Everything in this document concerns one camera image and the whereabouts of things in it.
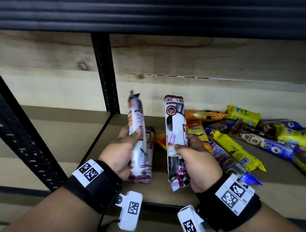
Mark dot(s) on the orange Casa 60L packet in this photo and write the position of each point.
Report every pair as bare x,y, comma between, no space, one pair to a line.
161,141
205,115
196,130

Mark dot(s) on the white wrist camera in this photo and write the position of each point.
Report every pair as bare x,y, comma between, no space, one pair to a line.
124,222
186,215

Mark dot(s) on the black metal wooden shelf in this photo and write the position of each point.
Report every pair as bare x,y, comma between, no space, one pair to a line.
162,198

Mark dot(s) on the person's right hand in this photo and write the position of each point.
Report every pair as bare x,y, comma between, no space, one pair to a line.
203,167

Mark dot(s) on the person's left hand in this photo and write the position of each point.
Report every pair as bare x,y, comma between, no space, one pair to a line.
117,157

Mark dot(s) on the drawstring bag packet purple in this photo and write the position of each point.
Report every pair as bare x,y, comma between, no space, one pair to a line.
149,153
137,112
175,119

